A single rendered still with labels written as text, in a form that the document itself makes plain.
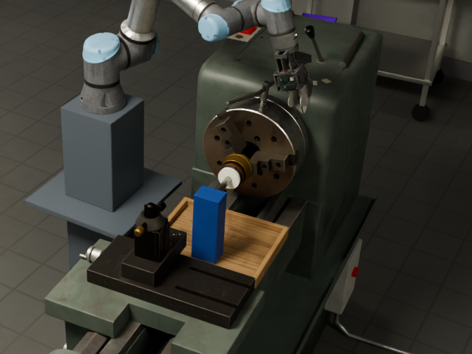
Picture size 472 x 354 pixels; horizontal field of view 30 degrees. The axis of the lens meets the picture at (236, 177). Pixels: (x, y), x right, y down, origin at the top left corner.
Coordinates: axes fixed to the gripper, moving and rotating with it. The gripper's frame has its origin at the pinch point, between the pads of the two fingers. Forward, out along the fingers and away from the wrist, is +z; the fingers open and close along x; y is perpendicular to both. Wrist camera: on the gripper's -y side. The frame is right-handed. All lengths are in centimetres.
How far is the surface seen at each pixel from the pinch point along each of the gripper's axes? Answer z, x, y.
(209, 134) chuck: 8.0, -34.5, -2.1
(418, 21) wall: 87, -53, -322
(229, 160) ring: 11.5, -23.4, 9.5
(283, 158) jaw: 16.1, -10.0, 0.7
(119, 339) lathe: 34, -37, 68
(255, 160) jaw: 14.7, -17.7, 4.0
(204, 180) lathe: 33, -51, -17
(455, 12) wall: 83, -28, -320
